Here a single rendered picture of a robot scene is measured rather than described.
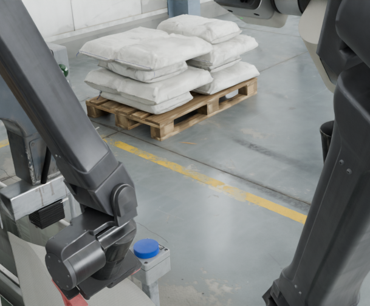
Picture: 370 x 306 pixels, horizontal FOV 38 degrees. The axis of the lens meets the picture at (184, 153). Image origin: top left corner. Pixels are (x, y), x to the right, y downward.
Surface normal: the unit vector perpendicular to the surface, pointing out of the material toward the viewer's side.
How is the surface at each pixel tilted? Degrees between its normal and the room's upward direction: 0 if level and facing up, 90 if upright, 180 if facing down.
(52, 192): 90
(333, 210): 103
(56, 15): 90
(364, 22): 88
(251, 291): 0
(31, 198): 90
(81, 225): 5
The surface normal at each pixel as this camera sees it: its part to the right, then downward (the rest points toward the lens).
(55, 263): -0.65, 0.39
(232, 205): -0.04, -0.90
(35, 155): 0.73, 0.27
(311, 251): -0.89, 0.40
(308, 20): -0.48, -0.46
